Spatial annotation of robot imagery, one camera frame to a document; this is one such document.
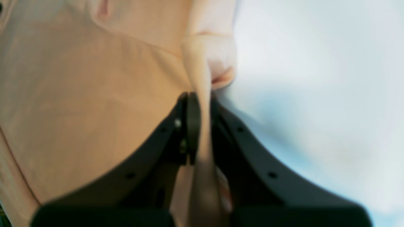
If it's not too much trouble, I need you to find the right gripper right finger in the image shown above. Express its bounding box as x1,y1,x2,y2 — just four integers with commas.
211,98,372,227

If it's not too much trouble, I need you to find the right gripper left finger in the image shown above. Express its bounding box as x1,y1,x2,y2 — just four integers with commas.
31,92,200,227

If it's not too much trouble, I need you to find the peach pink T-shirt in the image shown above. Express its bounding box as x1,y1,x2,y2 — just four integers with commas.
1,0,237,227

